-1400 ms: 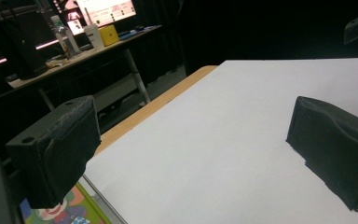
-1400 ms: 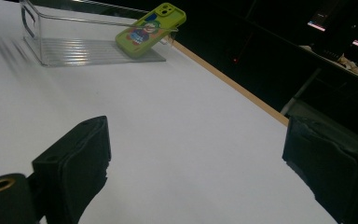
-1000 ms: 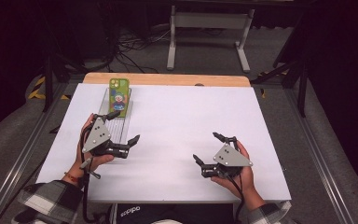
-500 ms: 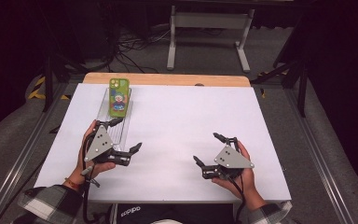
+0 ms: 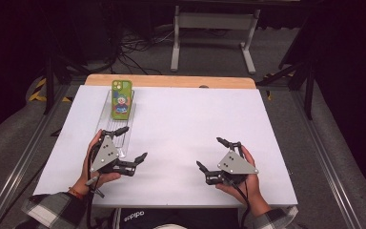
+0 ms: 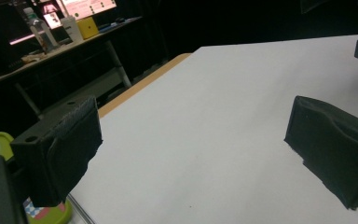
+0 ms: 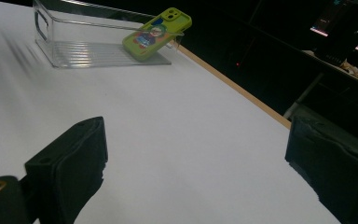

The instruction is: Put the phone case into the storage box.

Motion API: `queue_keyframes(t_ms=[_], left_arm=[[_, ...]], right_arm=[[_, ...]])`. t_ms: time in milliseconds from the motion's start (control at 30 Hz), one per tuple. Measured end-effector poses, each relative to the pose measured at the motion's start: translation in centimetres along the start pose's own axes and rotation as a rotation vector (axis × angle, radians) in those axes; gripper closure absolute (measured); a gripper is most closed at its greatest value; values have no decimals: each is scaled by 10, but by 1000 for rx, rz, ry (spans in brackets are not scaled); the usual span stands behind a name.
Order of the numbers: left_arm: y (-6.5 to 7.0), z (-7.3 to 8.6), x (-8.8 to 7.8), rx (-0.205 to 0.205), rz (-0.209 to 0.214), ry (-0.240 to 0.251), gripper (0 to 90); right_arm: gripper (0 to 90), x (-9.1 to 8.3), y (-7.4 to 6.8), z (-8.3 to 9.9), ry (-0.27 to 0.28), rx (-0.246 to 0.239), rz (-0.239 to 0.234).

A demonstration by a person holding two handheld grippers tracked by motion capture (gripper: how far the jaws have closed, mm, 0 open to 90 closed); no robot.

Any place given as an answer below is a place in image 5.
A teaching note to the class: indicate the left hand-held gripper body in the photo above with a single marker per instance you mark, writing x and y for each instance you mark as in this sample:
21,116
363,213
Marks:
106,156

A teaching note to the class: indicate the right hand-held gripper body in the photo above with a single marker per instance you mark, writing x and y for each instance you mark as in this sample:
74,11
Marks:
235,165

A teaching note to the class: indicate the clear plastic storage box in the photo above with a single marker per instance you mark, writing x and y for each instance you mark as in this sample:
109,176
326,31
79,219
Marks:
125,143

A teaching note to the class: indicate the green cartoon-print phone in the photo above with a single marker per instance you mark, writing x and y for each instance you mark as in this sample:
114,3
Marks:
121,100

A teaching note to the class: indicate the person's left hand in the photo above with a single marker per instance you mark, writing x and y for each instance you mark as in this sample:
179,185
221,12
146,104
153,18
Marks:
106,178

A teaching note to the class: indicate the person's right hand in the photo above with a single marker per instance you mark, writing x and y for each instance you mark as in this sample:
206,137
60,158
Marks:
252,187

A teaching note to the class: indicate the orange wristband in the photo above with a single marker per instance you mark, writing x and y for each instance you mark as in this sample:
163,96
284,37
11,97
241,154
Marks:
75,192

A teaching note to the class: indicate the person's black clothing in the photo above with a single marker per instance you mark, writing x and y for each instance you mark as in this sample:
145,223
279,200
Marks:
178,216

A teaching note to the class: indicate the black tripod stand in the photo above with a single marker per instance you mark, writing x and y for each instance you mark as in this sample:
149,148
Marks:
309,89
48,86

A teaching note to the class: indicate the yellow-black floor tape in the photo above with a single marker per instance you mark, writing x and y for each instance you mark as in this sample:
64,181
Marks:
38,92

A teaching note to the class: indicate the aluminium floor rail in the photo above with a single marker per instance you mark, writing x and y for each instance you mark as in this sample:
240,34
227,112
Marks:
327,165
19,159

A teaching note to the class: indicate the metal stand frame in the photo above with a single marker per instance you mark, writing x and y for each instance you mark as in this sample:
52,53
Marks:
214,20

